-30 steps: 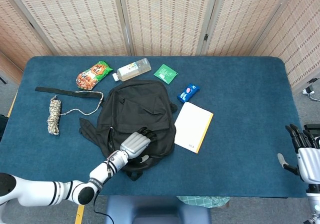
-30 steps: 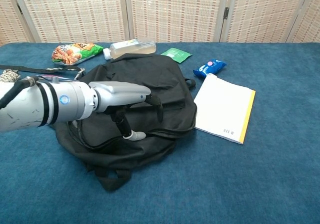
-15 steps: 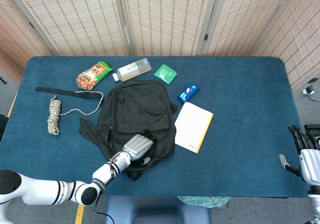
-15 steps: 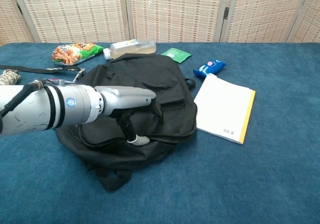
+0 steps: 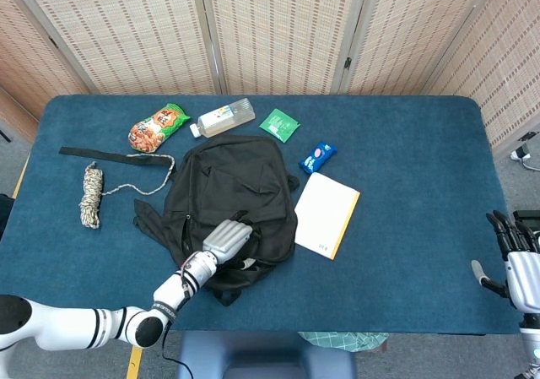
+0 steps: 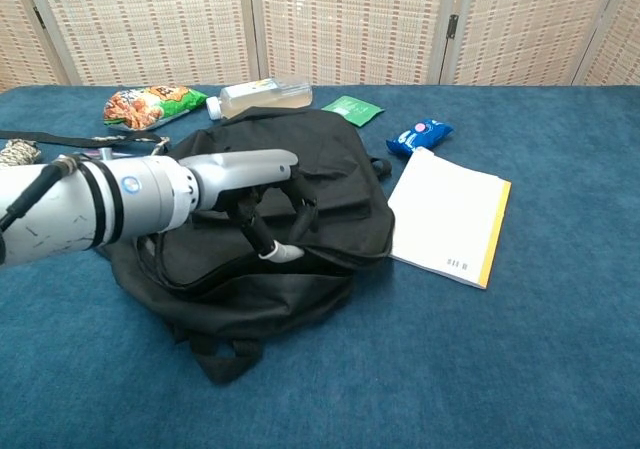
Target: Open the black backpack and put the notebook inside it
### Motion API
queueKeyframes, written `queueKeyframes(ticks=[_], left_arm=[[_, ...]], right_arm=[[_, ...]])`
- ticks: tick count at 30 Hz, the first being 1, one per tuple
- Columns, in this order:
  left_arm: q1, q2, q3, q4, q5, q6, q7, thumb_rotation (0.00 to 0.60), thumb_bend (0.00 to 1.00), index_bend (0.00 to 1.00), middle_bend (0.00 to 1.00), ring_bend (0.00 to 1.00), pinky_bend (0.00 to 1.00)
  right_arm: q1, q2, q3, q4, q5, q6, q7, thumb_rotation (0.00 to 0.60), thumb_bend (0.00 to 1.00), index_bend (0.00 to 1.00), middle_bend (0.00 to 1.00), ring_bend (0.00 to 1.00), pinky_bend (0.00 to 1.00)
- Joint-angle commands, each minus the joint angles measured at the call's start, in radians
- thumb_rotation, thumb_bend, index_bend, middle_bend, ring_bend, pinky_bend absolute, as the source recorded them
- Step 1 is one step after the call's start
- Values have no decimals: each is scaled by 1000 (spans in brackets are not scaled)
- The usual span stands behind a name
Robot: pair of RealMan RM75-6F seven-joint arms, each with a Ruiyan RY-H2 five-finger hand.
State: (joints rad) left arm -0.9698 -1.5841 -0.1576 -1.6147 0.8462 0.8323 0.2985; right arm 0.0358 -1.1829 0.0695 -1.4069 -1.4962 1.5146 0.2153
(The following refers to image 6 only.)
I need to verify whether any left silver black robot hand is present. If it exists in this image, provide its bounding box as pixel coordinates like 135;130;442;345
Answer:
177;148;321;263

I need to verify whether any black backpack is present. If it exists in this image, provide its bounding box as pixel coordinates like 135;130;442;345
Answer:
97;107;396;386

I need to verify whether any white notebook yellow spine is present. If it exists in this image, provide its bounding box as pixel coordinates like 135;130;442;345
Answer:
387;147;513;290

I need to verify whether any clear plastic drink bottle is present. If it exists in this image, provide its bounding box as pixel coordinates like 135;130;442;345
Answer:
205;77;314;121

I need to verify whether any green orange snack bag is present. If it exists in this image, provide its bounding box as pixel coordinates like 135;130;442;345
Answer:
103;85;210;133

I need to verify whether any green flat packet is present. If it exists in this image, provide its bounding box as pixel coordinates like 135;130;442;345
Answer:
321;95;386;129

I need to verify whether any blue cookie pack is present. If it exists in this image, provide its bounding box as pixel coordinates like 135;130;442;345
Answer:
385;117;455;159

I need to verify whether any woven bamboo folding screen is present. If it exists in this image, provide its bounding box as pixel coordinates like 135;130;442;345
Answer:
0;0;640;95

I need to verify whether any blue felt table cover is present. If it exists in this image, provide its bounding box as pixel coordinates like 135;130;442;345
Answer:
0;84;640;449

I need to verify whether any black webbing strap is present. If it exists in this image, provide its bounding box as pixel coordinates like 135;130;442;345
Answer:
0;129;164;151

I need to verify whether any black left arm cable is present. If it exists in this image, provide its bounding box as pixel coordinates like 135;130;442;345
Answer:
0;161;79;233

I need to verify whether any braided white brown rope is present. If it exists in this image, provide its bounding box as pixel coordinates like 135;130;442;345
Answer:
0;135;172;171

